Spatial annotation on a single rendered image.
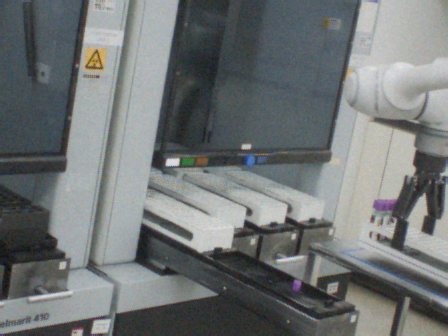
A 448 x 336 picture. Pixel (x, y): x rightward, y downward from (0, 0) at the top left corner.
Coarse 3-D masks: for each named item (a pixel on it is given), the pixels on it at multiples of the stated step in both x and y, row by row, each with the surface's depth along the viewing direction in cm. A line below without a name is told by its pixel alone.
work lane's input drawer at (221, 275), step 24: (144, 240) 210; (168, 240) 206; (168, 264) 204; (192, 264) 199; (216, 264) 195; (240, 264) 201; (264, 264) 200; (216, 288) 194; (240, 288) 189; (264, 288) 186; (288, 288) 191; (312, 288) 191; (264, 312) 185; (288, 312) 180; (312, 312) 177; (336, 312) 180
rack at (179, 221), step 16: (144, 208) 212; (160, 208) 210; (176, 208) 213; (192, 208) 215; (160, 224) 216; (176, 224) 218; (192, 224) 202; (208, 224) 205; (224, 224) 207; (192, 240) 201; (208, 240) 201; (224, 240) 204
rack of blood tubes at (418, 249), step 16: (368, 224) 216; (384, 224) 217; (368, 240) 216; (384, 240) 217; (416, 240) 208; (432, 240) 212; (384, 256) 213; (400, 256) 209; (416, 256) 215; (432, 256) 214
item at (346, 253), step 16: (352, 240) 230; (320, 256) 220; (336, 256) 215; (352, 256) 216; (368, 256) 219; (304, 272) 222; (368, 272) 208; (384, 272) 209; (400, 272) 211; (416, 272) 213; (400, 288) 202; (416, 288) 201; (432, 288) 203; (400, 304) 253; (432, 304) 196; (400, 320) 253
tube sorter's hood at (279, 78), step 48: (192, 0) 199; (240, 0) 209; (288, 0) 220; (336, 0) 233; (192, 48) 203; (240, 48) 213; (288, 48) 225; (336, 48) 238; (192, 96) 207; (240, 96) 218; (288, 96) 230; (336, 96) 243; (192, 144) 211; (240, 144) 222; (288, 144) 235
